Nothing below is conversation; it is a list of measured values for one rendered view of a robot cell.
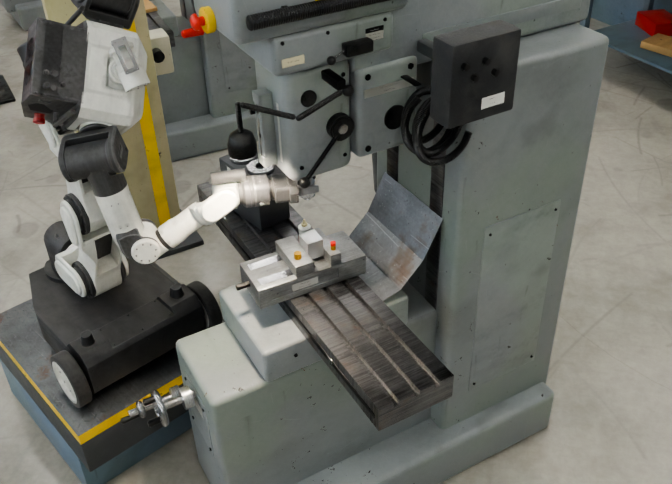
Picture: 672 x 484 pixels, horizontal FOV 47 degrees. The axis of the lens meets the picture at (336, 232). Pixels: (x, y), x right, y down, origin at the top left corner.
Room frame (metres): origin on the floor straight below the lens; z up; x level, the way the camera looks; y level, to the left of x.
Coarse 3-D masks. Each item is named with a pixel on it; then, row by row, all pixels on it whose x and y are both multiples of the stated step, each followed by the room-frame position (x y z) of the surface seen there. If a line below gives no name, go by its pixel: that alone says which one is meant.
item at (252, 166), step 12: (228, 156) 2.27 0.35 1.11; (228, 168) 2.22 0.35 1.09; (240, 168) 2.19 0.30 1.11; (252, 168) 2.16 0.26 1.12; (264, 168) 2.16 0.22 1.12; (276, 168) 2.18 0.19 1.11; (276, 204) 2.13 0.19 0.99; (288, 204) 2.17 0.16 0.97; (252, 216) 2.13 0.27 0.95; (264, 216) 2.10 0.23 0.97; (276, 216) 2.13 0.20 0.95; (288, 216) 2.16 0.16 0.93; (264, 228) 2.10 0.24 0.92
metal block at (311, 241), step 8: (304, 232) 1.88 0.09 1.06; (312, 232) 1.88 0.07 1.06; (304, 240) 1.84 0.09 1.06; (312, 240) 1.84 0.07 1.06; (320, 240) 1.84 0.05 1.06; (304, 248) 1.84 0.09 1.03; (312, 248) 1.82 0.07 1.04; (320, 248) 1.84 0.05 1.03; (312, 256) 1.82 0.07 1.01; (320, 256) 1.84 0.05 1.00
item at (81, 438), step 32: (0, 320) 2.28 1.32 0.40; (32, 320) 2.28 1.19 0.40; (0, 352) 2.23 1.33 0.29; (32, 352) 2.10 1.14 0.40; (32, 384) 1.97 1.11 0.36; (128, 384) 1.92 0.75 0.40; (160, 384) 1.92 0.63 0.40; (32, 416) 2.12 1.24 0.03; (64, 416) 1.79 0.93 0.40; (96, 416) 1.78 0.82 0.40; (64, 448) 1.87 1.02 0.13; (96, 448) 1.73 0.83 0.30; (128, 448) 1.89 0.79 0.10; (96, 480) 1.79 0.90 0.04
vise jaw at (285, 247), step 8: (280, 240) 1.89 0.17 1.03; (288, 240) 1.88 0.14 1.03; (296, 240) 1.88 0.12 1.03; (280, 248) 1.85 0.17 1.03; (288, 248) 1.84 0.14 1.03; (296, 248) 1.84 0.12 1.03; (280, 256) 1.85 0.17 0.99; (288, 256) 1.80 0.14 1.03; (304, 256) 1.80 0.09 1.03; (288, 264) 1.80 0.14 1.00; (296, 264) 1.77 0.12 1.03; (304, 264) 1.76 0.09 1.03; (312, 264) 1.77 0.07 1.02; (296, 272) 1.75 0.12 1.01; (304, 272) 1.76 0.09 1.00; (312, 272) 1.77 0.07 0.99
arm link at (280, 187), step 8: (256, 176) 1.84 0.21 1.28; (264, 176) 1.84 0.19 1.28; (272, 176) 1.87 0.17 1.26; (280, 176) 1.87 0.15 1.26; (256, 184) 1.81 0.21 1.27; (264, 184) 1.82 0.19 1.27; (272, 184) 1.83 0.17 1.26; (280, 184) 1.83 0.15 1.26; (288, 184) 1.83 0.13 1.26; (296, 184) 1.82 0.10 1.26; (256, 192) 1.80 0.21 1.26; (264, 192) 1.80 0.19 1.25; (272, 192) 1.82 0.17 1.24; (280, 192) 1.81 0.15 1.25; (288, 192) 1.81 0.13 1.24; (296, 192) 1.80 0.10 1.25; (256, 200) 1.79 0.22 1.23; (264, 200) 1.80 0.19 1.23; (280, 200) 1.81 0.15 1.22; (288, 200) 1.81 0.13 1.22; (296, 200) 1.80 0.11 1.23
